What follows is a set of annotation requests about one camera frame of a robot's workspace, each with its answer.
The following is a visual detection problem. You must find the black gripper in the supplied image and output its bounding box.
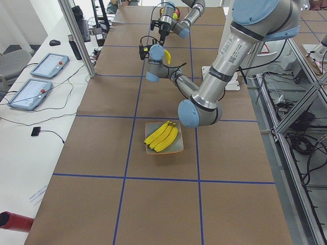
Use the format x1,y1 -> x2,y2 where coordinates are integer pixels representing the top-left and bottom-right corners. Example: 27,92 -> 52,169
159,21 -> 170,46

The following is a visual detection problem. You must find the yellow banana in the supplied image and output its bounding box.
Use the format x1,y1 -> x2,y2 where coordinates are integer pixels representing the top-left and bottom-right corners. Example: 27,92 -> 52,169
149,122 -> 173,150
164,49 -> 171,64
154,124 -> 178,152
144,120 -> 170,145

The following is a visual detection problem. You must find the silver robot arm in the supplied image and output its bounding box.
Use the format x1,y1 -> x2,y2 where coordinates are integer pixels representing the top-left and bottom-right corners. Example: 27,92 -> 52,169
158,0 -> 205,46
146,0 -> 301,128

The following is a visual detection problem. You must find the woven wicker fruit basket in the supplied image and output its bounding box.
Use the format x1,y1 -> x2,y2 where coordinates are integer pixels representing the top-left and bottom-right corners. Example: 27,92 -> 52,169
159,7 -> 180,20

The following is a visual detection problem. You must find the black keyboard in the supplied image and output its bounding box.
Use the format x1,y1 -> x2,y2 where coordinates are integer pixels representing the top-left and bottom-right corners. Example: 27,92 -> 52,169
77,19 -> 91,42

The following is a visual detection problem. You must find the black bottle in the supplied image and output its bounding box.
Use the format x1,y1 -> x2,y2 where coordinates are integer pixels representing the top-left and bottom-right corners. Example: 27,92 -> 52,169
67,34 -> 82,60

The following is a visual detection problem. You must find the black computer mouse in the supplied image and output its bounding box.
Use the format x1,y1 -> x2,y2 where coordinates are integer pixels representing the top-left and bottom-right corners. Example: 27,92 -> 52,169
49,39 -> 61,46

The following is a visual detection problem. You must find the upper teach pendant tablet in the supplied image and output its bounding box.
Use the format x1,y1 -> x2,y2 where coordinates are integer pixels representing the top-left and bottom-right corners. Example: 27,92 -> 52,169
30,53 -> 69,79

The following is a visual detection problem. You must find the teach pendant tablet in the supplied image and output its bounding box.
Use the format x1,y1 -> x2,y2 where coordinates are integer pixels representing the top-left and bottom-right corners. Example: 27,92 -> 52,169
8,78 -> 53,111
30,53 -> 69,79

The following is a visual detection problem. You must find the lower teach pendant tablet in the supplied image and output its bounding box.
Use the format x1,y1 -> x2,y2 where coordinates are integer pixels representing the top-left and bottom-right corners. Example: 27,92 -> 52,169
8,78 -> 53,111

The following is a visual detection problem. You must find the small black puck device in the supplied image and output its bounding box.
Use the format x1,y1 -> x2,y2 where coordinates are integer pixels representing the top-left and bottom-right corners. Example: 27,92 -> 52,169
31,127 -> 41,137

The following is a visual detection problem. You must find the red cylinder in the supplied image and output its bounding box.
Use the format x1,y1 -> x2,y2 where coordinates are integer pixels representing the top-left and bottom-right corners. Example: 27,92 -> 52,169
1,211 -> 34,233

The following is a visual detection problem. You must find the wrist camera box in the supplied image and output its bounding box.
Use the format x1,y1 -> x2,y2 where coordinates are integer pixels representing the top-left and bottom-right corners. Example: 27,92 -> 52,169
139,44 -> 149,60
150,19 -> 161,31

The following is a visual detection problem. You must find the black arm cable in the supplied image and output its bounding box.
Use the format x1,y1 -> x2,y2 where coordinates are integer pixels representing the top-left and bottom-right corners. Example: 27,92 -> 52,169
139,35 -> 190,85

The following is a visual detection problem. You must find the aluminium frame post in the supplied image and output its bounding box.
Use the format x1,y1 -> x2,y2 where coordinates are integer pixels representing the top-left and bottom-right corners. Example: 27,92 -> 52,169
58,0 -> 96,78

